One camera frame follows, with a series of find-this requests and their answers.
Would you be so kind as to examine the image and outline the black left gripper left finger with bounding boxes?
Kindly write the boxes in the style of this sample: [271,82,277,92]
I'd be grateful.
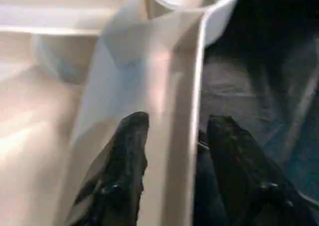
[66,112,150,226]

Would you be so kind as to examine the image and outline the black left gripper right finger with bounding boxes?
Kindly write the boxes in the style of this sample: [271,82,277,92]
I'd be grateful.
[206,114,319,226]

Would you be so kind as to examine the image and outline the white plastic table top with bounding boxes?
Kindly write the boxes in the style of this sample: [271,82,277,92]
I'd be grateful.
[0,0,244,226]

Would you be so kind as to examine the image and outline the black mat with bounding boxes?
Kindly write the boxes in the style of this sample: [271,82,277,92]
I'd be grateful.
[193,0,319,226]

